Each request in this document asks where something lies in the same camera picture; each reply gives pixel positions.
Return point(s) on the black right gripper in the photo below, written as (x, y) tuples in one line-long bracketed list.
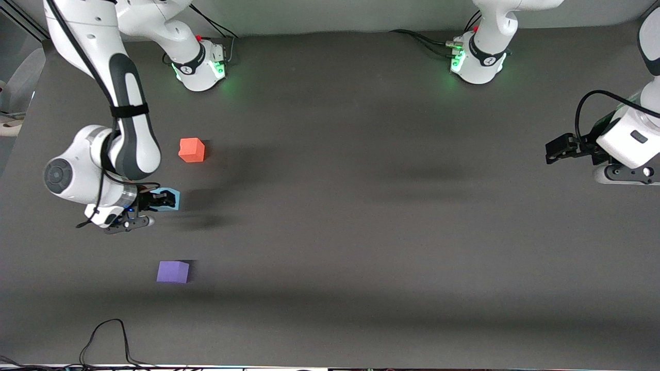
[(145, 201)]

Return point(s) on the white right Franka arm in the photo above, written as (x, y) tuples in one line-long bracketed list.
[(129, 139)]

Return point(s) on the light blue foam block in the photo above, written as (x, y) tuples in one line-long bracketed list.
[(174, 203)]

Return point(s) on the orange foam block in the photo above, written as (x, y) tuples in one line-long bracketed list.
[(191, 150)]

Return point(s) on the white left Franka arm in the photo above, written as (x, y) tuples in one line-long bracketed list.
[(484, 62)]

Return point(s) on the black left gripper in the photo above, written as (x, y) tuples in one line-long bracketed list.
[(588, 146)]

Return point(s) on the purple foam block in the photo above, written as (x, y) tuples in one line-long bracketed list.
[(172, 272)]

